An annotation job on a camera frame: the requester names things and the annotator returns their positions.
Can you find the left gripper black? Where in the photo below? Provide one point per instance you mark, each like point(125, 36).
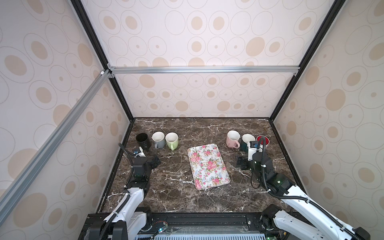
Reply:
point(154, 165)

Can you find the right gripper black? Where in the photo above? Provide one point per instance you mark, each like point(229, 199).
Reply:
point(245, 160)

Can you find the grey mug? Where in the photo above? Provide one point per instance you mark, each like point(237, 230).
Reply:
point(159, 140)

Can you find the dark green mug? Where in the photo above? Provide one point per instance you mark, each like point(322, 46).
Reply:
point(245, 142)

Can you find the black mug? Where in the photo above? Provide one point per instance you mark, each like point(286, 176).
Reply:
point(143, 141)

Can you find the pink mug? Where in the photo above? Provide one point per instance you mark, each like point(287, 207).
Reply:
point(232, 140)

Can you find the light green mug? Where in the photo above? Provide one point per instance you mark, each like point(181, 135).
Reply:
point(172, 140)

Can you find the white mug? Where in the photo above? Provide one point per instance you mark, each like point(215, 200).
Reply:
point(263, 140)

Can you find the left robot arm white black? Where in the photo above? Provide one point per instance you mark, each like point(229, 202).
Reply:
point(124, 222)

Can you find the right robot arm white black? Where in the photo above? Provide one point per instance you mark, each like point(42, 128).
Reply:
point(319, 225)

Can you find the floral serving tray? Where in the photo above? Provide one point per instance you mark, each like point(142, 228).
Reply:
point(208, 167)

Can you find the small circuit board with leds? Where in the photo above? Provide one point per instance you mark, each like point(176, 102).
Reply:
point(161, 226)

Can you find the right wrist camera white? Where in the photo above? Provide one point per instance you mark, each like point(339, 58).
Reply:
point(253, 147)

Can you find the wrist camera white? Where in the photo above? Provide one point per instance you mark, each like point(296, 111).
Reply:
point(253, 147)
point(138, 152)

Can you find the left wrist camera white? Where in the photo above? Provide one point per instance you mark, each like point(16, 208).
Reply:
point(138, 152)

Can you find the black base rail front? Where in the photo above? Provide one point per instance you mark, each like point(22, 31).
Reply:
point(212, 226)

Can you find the diagonal aluminium rail left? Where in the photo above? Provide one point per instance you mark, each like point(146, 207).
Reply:
point(21, 184)

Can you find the horizontal aluminium rail back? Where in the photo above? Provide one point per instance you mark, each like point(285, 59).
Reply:
point(204, 70)

